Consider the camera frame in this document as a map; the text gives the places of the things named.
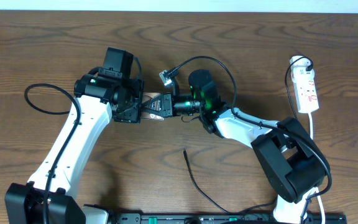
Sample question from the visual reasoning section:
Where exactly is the black charger cable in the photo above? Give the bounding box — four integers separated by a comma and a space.
183, 55, 314, 215

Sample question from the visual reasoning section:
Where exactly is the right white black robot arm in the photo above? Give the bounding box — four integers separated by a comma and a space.
142, 70, 331, 223

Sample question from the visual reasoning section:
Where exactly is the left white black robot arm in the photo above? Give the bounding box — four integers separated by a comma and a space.
4, 74, 144, 223

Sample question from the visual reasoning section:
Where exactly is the white power strip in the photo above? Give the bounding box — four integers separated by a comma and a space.
290, 55, 319, 114

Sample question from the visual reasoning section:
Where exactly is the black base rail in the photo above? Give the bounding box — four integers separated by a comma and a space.
104, 212, 347, 224

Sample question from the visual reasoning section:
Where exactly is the white power strip cord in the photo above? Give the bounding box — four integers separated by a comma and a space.
307, 112, 326, 224

